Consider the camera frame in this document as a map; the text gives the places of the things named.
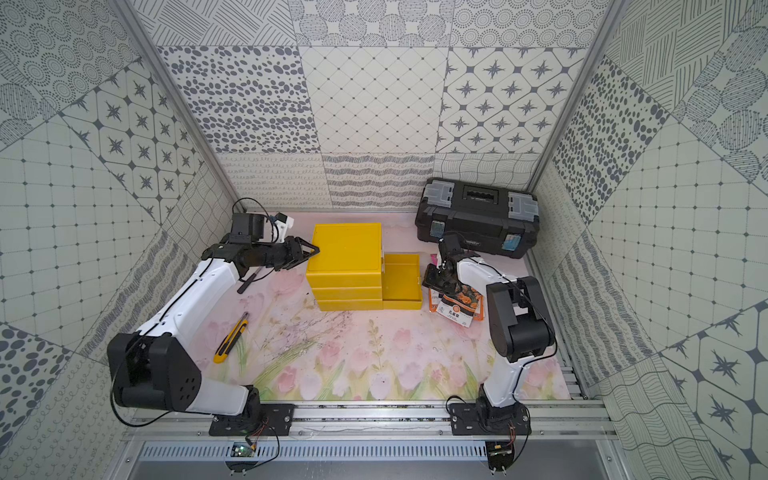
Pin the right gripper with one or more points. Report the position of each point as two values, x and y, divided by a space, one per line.
429 282

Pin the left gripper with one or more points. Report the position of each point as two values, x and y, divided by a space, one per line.
287 255

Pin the purple seed bag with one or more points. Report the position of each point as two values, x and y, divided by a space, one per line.
462 308

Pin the yellow bottom drawer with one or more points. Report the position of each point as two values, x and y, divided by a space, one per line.
401 282

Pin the yellow drawer cabinet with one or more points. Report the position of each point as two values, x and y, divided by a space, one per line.
347 273

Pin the orange seed bag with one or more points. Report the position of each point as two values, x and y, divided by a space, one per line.
433 300

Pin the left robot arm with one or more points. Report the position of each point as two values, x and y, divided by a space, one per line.
152 368

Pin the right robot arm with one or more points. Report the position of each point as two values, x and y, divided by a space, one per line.
518 319

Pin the black toolbox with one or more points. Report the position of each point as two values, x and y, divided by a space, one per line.
490 219

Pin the floral table mat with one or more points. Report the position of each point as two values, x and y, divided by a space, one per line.
293 351

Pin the yellow utility knife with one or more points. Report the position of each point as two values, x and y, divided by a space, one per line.
228 343

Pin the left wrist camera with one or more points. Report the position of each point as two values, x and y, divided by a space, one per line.
253 228

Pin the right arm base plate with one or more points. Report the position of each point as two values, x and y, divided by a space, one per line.
469 419

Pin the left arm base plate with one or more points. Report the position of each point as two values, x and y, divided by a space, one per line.
270 418

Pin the aluminium mounting rail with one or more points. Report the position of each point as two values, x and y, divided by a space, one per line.
348 420

